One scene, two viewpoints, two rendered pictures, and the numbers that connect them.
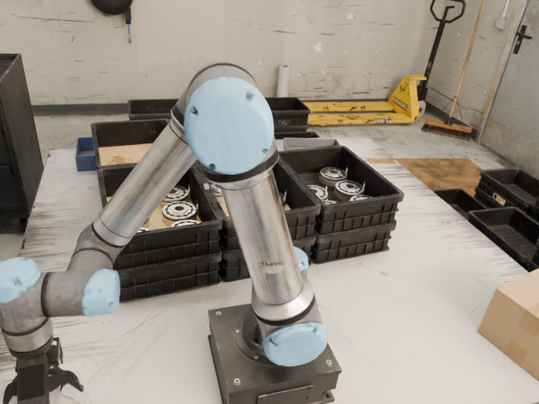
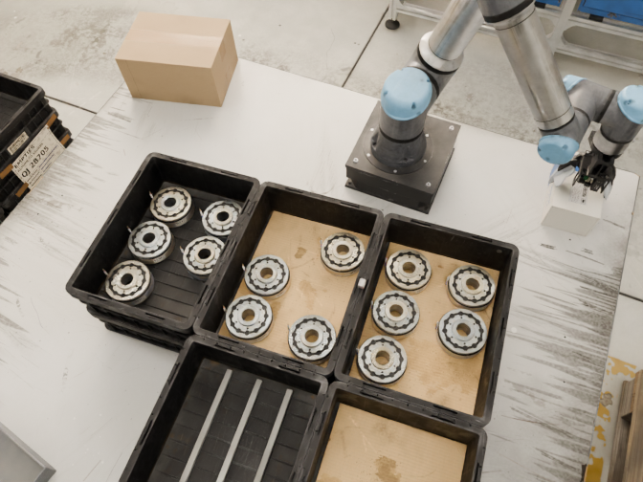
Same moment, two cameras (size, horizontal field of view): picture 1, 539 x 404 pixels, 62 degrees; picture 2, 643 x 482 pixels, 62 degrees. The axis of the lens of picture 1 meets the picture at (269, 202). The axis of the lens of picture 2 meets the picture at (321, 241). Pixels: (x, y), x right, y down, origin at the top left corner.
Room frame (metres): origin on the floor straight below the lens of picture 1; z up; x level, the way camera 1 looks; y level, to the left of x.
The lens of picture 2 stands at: (1.57, 0.48, 1.94)
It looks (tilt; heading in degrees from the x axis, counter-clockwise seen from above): 60 degrees down; 225
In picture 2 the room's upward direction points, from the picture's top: 3 degrees counter-clockwise
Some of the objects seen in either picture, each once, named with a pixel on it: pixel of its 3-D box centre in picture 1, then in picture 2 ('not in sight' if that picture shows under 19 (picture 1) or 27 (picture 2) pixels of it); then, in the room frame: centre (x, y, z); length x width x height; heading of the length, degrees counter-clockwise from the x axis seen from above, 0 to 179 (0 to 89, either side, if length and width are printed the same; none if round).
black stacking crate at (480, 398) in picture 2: (156, 211); (427, 318); (1.13, 0.33, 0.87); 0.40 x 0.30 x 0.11; 24
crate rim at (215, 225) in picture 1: (156, 196); (431, 310); (1.13, 0.33, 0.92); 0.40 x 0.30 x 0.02; 24
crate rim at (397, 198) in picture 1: (334, 175); (168, 234); (1.37, -0.21, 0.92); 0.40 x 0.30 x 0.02; 24
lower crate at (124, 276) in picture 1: (158, 240); not in sight; (1.13, 0.33, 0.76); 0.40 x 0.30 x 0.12; 24
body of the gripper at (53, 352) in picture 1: (37, 357); (597, 163); (0.55, 0.40, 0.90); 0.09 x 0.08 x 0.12; 22
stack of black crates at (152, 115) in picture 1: (161, 138); not in sight; (2.80, 0.77, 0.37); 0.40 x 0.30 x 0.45; 109
